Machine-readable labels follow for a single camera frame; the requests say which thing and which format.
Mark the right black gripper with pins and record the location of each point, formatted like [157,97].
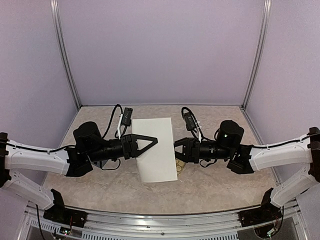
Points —
[190,150]

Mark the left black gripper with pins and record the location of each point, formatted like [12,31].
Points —
[131,149]

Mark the beige lined letter paper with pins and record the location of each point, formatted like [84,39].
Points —
[157,164]

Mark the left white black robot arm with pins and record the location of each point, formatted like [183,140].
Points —
[71,161]

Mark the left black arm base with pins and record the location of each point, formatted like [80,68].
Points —
[59,213]

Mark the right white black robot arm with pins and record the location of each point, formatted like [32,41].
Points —
[247,159]

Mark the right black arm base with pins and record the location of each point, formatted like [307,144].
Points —
[264,213]

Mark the round sticker seal sheet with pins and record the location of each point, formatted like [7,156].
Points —
[180,165]

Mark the blue grey envelope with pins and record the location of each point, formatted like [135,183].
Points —
[100,164]

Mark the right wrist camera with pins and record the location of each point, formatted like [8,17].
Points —
[191,123]

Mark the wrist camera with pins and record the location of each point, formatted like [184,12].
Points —
[125,121]
[191,123]

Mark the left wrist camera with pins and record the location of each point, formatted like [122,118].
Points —
[125,121]

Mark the front aluminium frame rail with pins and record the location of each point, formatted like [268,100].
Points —
[104,225]

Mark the right aluminium corner post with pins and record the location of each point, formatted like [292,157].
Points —
[258,53]

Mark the aluminium corner post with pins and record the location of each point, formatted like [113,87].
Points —
[258,53]
[57,23]

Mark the left aluminium corner post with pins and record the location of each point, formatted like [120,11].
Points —
[57,23]

